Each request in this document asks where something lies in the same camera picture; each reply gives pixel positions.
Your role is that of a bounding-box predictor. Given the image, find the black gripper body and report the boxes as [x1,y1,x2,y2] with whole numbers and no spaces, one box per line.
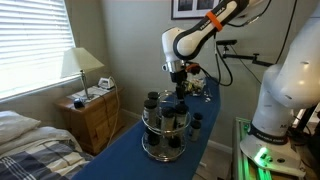
[169,69,189,92]

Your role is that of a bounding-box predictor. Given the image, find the aluminium robot base with green light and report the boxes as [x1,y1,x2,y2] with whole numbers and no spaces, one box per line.
[232,116,320,180]

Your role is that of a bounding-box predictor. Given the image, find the clear plastic container of shells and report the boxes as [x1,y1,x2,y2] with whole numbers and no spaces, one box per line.
[184,78,206,97]

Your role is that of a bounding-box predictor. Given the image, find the blue ironing board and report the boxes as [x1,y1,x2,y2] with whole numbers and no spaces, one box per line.
[71,77,222,180]

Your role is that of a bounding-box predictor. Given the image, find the metal spoon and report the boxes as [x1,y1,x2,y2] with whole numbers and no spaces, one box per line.
[203,87,214,103]

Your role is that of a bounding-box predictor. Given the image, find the white clothes iron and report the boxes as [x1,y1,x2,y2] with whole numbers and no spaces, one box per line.
[97,77,115,90]

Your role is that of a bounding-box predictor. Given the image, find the papers on nightstand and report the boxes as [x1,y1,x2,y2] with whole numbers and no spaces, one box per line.
[66,85,111,101]

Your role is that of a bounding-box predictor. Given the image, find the wooden nightstand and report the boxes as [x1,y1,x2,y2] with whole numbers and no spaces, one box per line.
[54,87,125,156]

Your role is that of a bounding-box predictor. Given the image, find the small black alarm clock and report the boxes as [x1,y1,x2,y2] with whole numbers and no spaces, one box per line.
[73,98,85,110]

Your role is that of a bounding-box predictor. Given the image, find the table lamp with cream shade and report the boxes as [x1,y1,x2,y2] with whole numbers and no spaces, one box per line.
[60,47,105,101]

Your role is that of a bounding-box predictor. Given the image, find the white bed sheet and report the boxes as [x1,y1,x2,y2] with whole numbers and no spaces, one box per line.
[0,126,83,158]

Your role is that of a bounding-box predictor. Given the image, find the white window blinds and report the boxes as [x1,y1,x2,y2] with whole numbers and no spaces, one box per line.
[0,0,77,101]

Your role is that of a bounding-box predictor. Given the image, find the plaid blue bed blanket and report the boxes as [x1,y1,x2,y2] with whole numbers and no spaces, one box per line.
[0,139,94,180]

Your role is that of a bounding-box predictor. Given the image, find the white pillow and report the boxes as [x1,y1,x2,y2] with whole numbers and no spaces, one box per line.
[0,110,42,146]

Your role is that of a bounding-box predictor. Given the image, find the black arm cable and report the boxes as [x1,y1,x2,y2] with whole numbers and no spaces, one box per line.
[186,31,234,88]

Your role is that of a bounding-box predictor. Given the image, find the black external camera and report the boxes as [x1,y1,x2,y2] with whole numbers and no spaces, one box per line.
[215,39,238,47]

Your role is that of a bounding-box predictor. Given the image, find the two-tier wire spice rack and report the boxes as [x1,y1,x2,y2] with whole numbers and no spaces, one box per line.
[141,89,193,163]

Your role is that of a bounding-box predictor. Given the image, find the white power cord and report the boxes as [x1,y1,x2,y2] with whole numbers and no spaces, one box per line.
[106,77,122,148]

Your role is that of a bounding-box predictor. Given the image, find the orange cable strap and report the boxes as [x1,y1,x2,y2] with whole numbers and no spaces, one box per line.
[205,10,223,33]

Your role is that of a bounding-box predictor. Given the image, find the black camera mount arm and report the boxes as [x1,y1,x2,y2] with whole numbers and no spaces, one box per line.
[221,44,275,68]

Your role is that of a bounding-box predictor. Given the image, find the black framed wall picture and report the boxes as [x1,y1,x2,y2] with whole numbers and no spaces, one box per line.
[170,0,221,20]

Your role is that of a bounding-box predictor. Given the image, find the black hanging cable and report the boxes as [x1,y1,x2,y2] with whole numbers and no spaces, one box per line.
[275,0,298,64]

